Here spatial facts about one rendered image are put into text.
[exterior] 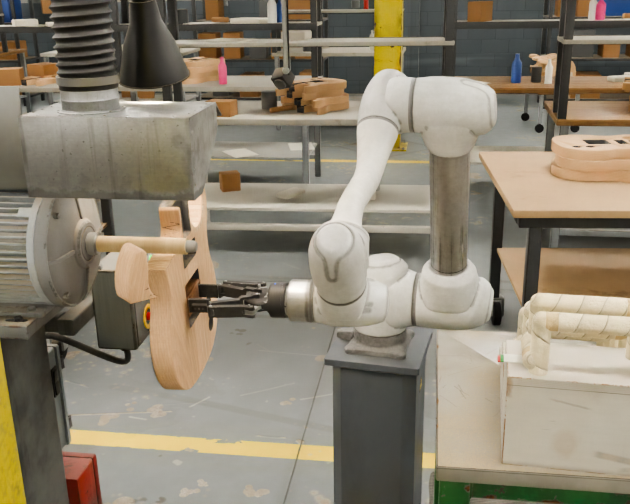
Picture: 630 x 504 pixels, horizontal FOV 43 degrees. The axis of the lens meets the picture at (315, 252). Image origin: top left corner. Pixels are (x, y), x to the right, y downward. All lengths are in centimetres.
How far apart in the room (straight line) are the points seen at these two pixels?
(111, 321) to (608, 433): 110
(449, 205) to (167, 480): 158
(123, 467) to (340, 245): 192
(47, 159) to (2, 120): 15
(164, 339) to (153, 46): 56
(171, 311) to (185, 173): 34
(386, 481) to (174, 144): 144
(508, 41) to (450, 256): 1042
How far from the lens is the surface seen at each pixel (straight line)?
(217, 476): 309
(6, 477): 73
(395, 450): 243
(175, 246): 157
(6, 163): 159
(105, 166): 141
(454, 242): 214
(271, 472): 309
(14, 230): 158
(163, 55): 155
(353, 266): 149
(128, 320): 190
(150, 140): 137
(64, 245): 158
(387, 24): 830
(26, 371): 182
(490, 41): 1248
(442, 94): 192
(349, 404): 239
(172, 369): 164
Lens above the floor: 175
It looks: 19 degrees down
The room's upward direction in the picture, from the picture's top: 1 degrees counter-clockwise
